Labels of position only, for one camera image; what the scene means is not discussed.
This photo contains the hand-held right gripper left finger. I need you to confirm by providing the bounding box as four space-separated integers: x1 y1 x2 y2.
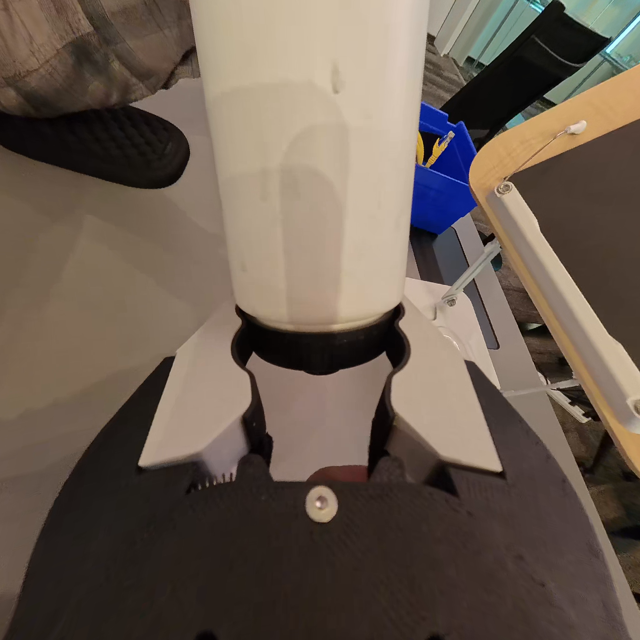
137 300 273 471

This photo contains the white squeeze bottle black cap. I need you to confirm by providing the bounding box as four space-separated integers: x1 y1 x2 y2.
188 0 429 376

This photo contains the black backdrop board stand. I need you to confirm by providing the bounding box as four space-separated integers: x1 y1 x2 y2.
468 65 640 476

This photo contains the person's left forearm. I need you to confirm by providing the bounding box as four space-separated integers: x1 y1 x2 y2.
0 0 201 119

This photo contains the yellow item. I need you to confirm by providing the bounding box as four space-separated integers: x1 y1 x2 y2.
418 128 456 169

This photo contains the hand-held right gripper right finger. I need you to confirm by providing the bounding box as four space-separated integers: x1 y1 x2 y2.
370 300 504 474

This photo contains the black mesh chair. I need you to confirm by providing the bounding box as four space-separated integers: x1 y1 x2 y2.
440 0 611 151

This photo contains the blue plastic bin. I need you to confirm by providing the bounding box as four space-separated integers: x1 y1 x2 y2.
410 100 481 236

